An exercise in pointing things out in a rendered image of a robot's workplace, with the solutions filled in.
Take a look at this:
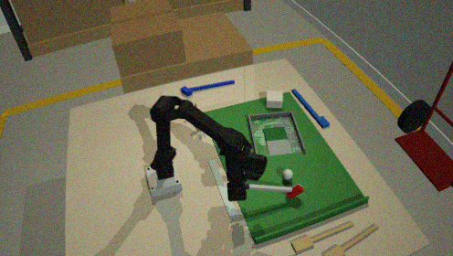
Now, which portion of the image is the green putting mat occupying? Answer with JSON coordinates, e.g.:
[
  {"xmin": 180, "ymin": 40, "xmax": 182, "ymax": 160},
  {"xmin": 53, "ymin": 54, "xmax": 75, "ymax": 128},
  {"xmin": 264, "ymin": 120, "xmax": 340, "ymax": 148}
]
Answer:
[{"xmin": 205, "ymin": 92, "xmax": 364, "ymax": 241}]

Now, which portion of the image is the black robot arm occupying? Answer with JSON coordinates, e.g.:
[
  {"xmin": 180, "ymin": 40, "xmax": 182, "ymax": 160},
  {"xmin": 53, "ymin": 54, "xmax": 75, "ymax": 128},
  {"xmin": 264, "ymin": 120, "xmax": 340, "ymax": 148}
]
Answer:
[{"xmin": 150, "ymin": 96, "xmax": 268, "ymax": 182}]

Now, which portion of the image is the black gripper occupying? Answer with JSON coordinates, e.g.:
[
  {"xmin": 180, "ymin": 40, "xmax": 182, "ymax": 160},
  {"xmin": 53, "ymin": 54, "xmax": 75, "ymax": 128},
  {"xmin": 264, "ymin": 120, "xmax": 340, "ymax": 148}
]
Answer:
[{"xmin": 226, "ymin": 160, "xmax": 247, "ymax": 202}]

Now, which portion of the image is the white golf ball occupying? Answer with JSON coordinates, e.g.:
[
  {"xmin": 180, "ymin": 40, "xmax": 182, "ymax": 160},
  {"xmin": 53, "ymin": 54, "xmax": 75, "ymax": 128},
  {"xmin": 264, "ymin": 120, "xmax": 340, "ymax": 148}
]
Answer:
[{"xmin": 282, "ymin": 169, "xmax": 293, "ymax": 180}]

